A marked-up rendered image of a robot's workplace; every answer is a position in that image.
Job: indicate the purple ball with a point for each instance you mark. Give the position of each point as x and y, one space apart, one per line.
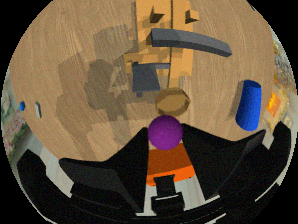
164 132

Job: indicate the blue ball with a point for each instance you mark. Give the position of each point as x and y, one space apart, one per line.
22 107

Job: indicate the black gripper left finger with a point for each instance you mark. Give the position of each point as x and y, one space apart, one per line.
125 172

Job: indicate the grey flat bar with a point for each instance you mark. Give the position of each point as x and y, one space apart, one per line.
38 110

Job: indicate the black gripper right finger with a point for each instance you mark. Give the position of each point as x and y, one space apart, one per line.
214 158

